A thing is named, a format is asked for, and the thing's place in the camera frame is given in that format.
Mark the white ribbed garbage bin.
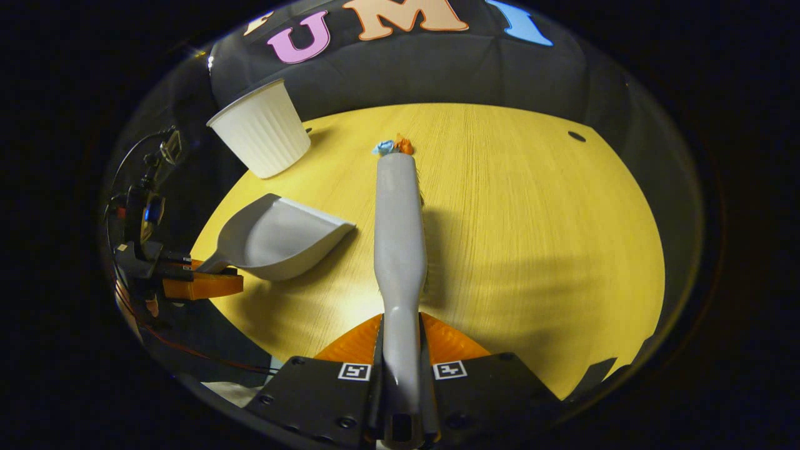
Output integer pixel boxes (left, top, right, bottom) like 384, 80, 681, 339
206, 78, 312, 180

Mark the small grey broom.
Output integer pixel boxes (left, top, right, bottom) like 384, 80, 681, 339
373, 152, 429, 448

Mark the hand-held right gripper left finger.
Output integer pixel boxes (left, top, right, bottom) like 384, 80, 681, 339
245, 312, 385, 448

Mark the grey plastic dustpan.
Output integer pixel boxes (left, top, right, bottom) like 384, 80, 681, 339
194, 193, 358, 283

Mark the wooden desktop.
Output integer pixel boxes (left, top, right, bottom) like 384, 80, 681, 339
191, 103, 666, 401

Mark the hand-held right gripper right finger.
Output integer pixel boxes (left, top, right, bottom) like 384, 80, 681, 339
419, 312, 563, 442

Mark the black backdrop cloth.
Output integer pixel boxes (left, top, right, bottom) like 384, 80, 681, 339
106, 0, 632, 207

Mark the thin red cable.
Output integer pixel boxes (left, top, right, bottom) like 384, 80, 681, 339
112, 275, 280, 376

